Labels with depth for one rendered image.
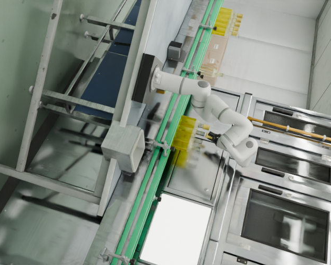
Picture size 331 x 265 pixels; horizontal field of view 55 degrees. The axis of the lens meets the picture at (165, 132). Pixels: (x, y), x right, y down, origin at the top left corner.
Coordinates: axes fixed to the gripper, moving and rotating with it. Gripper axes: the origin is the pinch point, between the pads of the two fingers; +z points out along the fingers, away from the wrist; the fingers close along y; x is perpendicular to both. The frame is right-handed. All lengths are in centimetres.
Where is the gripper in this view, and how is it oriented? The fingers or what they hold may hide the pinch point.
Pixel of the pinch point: (210, 136)
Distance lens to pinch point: 207.9
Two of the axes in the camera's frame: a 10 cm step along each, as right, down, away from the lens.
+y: 0.1, -5.4, -8.4
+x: -5.4, 7.0, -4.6
